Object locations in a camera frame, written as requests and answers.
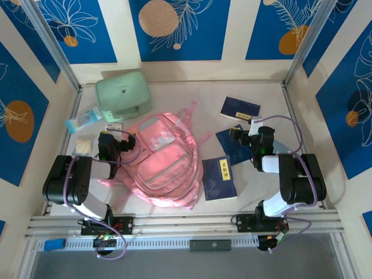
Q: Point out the pink student backpack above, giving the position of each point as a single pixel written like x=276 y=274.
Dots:
x=162 y=174

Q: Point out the pale blue plastic stationery piece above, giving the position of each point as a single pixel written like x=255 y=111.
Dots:
x=280 y=146

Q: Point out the aluminium side rail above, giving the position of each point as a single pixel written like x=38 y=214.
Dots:
x=76 y=101
x=290 y=98

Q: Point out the clear packet of cream items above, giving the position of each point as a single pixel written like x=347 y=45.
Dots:
x=82 y=146

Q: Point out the blue eraser block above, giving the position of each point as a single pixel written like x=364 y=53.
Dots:
x=53 y=244

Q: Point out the blue white tissue pack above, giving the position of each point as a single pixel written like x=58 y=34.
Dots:
x=82 y=119

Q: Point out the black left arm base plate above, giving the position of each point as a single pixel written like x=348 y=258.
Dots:
x=125 y=225

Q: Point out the aluminium front rail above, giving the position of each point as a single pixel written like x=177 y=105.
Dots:
x=186 y=225

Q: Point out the aluminium corner post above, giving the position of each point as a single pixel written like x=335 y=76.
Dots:
x=308 y=40
x=52 y=46

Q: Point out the mint green zipper pouch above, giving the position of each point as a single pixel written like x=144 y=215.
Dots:
x=122 y=93

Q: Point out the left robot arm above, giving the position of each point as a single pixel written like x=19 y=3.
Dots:
x=67 y=180

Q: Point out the dark green duct plate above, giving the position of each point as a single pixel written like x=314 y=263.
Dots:
x=210 y=245

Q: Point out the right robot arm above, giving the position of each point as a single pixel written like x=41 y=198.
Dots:
x=302 y=180

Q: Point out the dark blue book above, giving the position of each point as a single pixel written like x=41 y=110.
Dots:
x=232 y=151

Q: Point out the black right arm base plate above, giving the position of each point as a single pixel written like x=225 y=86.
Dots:
x=245 y=222

